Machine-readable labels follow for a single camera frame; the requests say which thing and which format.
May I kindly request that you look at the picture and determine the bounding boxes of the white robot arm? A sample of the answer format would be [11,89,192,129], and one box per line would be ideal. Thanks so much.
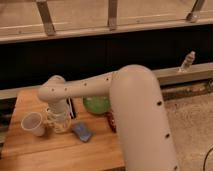
[38,65,180,171]

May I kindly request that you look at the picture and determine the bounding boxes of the green bowl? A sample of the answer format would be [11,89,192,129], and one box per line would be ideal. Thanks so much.
[83,96,110,115]

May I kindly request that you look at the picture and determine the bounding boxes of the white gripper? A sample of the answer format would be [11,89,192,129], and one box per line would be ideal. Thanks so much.
[45,99,72,133]

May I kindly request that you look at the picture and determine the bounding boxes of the red brown snack packet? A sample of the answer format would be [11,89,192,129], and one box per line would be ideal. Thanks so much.
[106,112,116,133]

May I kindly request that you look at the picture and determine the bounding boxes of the clear bottle on ledge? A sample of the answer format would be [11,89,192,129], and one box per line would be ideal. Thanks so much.
[179,51,195,72]

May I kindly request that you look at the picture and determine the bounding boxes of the wooden table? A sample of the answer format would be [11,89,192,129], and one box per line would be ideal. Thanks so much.
[0,89,124,171]

